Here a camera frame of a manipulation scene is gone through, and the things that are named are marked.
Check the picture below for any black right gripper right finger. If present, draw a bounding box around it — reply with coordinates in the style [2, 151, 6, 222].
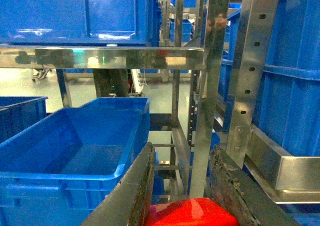
[209, 147, 299, 226]

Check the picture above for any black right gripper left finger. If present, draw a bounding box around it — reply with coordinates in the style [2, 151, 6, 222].
[82, 142, 155, 226]

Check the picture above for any red toy block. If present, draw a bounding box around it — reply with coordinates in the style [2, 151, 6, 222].
[145, 198, 239, 226]

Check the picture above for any steel shelf cart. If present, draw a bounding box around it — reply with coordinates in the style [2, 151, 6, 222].
[0, 0, 320, 204]

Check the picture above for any blue shelf bin target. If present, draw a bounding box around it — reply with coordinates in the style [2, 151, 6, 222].
[0, 108, 148, 226]

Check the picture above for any blue shelf bin left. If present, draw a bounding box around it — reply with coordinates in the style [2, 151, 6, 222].
[0, 96, 48, 142]

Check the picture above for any blue bin upper shelf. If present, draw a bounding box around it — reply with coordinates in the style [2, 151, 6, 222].
[0, 0, 160, 46]

